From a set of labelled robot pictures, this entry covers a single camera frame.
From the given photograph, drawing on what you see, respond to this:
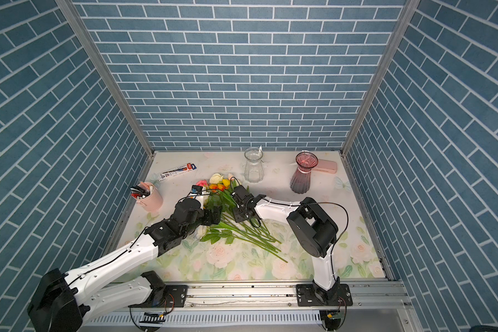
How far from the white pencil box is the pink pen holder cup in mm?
125

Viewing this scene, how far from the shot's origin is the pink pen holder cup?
0.90 meters

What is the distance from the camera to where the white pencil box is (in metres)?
1.10
